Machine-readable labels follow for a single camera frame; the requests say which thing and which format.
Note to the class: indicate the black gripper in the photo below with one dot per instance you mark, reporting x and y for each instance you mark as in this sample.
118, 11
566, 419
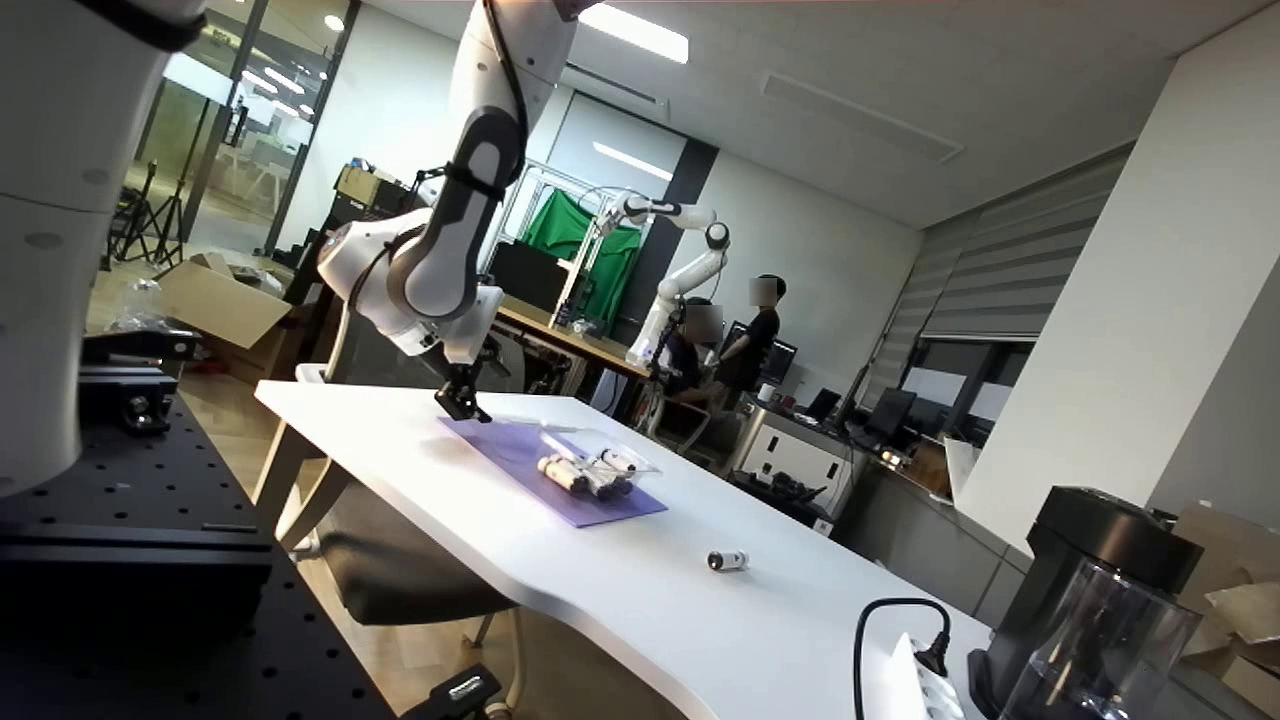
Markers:
456, 393

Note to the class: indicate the white main robot arm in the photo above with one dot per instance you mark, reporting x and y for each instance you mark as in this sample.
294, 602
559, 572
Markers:
419, 274

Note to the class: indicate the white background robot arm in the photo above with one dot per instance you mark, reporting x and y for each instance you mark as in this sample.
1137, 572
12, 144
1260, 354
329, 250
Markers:
673, 284

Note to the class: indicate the purple mat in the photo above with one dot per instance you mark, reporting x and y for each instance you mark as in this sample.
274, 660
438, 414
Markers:
519, 445

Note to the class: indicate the wooden background desk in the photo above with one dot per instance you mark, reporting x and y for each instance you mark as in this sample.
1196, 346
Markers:
542, 327

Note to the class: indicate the clear plastic container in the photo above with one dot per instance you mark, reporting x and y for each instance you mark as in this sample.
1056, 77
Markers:
586, 472

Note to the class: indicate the seated person in black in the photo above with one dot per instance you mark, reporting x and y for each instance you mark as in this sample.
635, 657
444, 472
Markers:
684, 346

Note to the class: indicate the standing person in black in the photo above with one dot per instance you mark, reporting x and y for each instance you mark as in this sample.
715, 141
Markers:
746, 354

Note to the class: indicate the black coffee machine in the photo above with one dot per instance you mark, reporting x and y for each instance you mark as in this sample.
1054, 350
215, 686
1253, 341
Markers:
1078, 524

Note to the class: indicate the clear blender jug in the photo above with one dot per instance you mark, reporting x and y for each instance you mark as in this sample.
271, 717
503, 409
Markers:
1104, 654

